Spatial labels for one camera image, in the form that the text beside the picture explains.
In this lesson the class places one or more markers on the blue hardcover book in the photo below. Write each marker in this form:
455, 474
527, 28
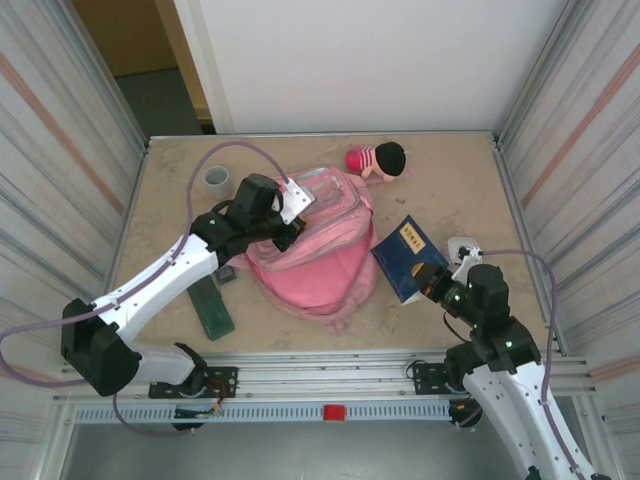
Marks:
400, 250

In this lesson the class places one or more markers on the pink school backpack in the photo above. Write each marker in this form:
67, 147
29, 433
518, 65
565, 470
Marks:
320, 270

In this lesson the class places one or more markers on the green pencil case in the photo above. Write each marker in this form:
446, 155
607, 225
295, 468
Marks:
215, 315

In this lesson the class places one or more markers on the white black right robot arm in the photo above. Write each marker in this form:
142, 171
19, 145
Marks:
510, 415

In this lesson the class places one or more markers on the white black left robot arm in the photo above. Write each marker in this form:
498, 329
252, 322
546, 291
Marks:
160, 280

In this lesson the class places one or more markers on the grey plastic cup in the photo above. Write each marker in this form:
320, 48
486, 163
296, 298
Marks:
217, 182

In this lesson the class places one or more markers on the small dark square object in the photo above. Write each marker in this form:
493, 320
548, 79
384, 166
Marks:
226, 275

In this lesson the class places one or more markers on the plush doll pink striped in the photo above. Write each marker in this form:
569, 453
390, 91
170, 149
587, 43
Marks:
385, 160

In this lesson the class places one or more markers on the red button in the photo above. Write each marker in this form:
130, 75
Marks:
334, 413

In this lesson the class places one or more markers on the striped translucent side panel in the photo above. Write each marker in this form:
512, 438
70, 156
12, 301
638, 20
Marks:
50, 150
590, 150

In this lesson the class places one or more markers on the brown wooden door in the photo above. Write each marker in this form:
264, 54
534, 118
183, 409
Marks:
130, 35

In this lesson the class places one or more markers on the aluminium rail frame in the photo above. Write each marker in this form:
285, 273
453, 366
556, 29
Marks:
325, 370

